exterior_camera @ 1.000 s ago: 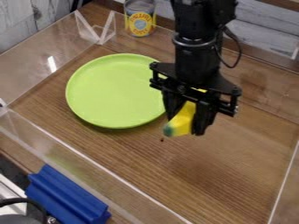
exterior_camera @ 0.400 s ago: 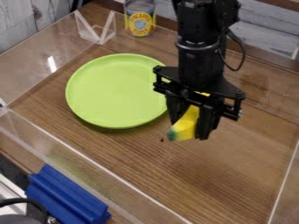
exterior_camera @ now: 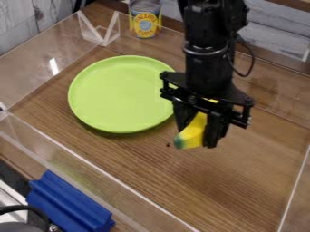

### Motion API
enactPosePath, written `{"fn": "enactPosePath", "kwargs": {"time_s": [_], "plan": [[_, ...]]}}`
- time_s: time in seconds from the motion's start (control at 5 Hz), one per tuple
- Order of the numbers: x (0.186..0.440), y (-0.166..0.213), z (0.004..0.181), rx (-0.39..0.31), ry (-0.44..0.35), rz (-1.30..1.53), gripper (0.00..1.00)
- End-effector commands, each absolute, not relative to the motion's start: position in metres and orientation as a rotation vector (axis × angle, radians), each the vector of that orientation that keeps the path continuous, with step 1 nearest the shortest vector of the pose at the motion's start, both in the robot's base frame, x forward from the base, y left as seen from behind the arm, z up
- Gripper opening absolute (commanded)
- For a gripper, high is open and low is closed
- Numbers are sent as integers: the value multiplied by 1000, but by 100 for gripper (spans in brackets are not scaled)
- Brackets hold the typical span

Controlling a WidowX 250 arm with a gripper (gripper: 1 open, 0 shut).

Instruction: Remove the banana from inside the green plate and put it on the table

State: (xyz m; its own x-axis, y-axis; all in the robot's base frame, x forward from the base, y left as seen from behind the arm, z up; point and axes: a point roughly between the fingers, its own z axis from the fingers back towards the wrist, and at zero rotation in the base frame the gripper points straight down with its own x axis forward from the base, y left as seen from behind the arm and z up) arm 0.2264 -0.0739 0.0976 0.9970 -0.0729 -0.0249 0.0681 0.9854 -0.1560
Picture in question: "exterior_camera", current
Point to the yellow toy banana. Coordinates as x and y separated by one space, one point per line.
189 138

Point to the clear acrylic triangular bracket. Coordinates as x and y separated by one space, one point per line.
98 34

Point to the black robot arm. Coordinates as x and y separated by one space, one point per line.
213 22

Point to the blue plastic clamp block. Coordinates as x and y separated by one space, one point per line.
67 206

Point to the green plate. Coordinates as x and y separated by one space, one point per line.
114 95

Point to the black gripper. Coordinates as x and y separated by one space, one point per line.
204 88

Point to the yellow labelled tin can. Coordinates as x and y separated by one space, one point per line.
145 17

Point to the clear acrylic enclosure wall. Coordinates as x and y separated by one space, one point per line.
37 153

